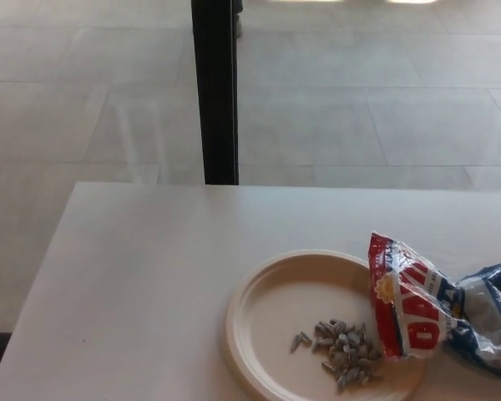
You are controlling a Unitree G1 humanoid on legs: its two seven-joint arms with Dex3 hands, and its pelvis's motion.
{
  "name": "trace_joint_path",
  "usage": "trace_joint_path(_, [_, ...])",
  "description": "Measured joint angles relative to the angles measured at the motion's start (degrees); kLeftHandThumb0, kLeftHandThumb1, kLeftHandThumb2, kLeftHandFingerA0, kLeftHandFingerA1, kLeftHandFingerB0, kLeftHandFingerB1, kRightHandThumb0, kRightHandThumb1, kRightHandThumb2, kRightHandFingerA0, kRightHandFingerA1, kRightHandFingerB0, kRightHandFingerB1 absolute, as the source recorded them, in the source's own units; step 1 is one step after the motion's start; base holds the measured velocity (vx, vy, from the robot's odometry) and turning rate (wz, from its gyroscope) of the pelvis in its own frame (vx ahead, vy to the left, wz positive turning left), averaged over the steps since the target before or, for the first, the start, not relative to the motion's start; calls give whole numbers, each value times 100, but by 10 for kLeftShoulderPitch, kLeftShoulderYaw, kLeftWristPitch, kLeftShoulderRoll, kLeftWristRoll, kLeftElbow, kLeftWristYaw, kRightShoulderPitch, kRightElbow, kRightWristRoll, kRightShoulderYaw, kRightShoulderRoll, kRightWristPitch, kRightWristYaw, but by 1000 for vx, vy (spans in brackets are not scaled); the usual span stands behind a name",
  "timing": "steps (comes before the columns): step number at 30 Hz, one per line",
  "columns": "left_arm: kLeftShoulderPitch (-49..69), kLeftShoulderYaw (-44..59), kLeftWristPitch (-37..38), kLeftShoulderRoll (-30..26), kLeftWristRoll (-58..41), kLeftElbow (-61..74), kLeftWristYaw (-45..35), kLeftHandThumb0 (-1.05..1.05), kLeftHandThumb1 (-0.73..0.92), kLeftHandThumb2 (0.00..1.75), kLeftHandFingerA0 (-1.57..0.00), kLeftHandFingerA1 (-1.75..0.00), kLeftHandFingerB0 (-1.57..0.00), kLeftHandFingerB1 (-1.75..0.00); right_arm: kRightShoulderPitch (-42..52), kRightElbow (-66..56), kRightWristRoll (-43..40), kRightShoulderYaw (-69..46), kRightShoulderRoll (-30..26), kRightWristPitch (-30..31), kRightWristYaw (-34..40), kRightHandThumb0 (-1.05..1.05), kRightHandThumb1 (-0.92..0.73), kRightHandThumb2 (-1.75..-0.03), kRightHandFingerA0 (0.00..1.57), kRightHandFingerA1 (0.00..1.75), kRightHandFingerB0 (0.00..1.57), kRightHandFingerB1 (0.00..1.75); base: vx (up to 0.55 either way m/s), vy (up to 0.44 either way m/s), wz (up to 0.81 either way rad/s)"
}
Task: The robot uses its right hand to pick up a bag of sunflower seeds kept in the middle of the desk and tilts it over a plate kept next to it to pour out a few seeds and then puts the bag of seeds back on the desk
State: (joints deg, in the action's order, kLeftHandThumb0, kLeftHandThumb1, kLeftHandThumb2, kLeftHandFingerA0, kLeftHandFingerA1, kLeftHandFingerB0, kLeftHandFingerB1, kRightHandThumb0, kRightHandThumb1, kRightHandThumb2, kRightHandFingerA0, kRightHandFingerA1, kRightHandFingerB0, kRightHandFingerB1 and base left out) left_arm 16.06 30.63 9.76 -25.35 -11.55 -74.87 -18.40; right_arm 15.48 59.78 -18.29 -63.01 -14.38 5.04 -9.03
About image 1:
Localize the sunflower seed pile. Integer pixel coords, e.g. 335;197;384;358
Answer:
291;318;385;395

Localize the beige round paper plate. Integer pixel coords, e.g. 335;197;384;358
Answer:
225;249;428;398

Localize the red blue sunflower seed bag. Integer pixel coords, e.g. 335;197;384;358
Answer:
366;230;501;383

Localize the black window frame post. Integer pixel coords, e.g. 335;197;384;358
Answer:
190;0;240;186

